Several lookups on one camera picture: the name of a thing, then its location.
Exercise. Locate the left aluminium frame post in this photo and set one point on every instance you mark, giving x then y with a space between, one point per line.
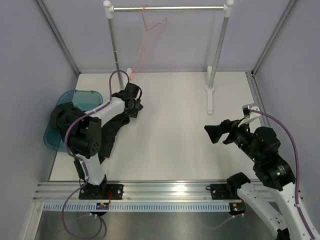
57 35

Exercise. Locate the black pinstriped shirt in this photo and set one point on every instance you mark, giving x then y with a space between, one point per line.
91 137

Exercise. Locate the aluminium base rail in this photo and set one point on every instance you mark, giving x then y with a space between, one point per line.
133 192

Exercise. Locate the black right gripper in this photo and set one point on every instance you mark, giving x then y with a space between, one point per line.
215 131

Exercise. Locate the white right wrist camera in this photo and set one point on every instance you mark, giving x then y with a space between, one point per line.
251 112

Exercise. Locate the aluminium frame post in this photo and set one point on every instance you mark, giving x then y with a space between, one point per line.
57 35
274 36

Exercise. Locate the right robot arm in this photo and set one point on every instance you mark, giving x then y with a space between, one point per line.
290 221

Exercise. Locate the white slotted cable duct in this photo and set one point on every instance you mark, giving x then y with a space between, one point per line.
151 207

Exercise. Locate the right aluminium frame post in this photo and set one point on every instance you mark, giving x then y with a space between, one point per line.
274 36

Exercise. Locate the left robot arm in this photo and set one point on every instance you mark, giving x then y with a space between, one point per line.
104 190

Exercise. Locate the teal plastic tray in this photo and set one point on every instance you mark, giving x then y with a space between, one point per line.
85 100

